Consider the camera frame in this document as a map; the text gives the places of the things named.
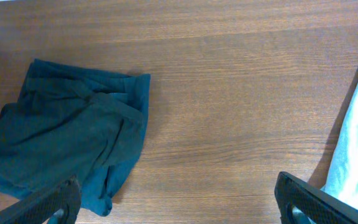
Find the dark navy folded garment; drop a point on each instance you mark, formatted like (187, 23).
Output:
(72, 121)

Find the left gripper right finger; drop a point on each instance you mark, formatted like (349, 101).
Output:
(292, 192)

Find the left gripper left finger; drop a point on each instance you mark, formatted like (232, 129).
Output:
(60, 202)

